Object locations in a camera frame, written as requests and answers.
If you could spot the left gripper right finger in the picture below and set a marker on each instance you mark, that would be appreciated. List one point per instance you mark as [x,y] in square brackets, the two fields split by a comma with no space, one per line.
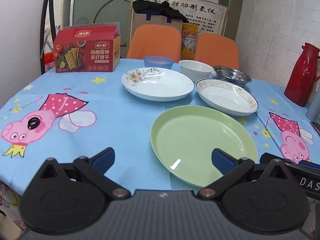
[234,171]

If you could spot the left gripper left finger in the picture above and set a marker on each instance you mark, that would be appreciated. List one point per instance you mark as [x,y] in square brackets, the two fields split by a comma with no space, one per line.
[92,170]

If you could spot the white ceramic bowl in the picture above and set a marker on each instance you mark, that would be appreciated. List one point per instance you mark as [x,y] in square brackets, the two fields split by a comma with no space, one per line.
[195,70]

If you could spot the blue translucent plastic bowl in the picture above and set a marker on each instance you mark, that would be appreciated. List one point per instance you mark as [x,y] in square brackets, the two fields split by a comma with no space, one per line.
[158,62]

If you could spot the light green plastic plate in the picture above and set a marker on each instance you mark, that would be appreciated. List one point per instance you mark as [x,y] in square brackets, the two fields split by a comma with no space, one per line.
[184,137]

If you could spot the blue cartoon pig tablecloth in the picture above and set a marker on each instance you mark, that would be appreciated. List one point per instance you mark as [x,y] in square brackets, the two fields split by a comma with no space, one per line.
[68,115]

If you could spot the grey cylindrical bottle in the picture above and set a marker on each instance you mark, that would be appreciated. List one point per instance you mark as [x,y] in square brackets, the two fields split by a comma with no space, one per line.
[314,109]

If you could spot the white gold-rimmed plate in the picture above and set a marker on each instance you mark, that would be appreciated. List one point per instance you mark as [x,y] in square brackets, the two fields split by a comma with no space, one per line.
[226,97]

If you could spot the stainless steel bowl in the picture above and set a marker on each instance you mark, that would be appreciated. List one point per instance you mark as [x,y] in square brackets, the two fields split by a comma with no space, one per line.
[231,75]

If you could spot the white floral ceramic plate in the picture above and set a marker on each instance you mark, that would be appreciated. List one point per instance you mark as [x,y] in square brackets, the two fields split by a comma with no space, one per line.
[157,84]

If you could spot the red thermos jug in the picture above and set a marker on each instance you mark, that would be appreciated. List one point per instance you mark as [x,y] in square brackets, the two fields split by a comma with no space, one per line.
[303,76]

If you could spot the right orange chair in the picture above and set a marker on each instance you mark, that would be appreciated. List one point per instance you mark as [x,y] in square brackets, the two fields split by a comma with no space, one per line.
[216,50]

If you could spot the orange chair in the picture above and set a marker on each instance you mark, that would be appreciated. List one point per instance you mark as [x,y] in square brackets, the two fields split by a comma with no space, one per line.
[155,40]
[216,50]

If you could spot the red cracker box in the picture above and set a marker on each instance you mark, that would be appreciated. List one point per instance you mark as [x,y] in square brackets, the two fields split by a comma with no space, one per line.
[87,48]

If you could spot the yellow snack package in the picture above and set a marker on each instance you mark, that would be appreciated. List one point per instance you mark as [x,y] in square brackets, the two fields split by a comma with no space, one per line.
[189,36]

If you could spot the left orange chair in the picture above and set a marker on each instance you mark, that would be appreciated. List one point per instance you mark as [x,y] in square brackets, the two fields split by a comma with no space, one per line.
[155,40]

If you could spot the white poster with chinese text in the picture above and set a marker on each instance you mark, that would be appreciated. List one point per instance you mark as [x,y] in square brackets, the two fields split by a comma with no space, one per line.
[209,16]

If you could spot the glass door with cartoon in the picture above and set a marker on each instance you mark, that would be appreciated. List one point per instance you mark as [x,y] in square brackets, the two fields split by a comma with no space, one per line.
[101,11]

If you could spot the black cloth on bag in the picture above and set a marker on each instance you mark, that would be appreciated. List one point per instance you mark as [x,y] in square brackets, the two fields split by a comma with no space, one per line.
[162,9]

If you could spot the black metal stand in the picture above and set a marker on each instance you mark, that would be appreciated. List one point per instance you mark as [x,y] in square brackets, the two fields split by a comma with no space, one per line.
[47,30]

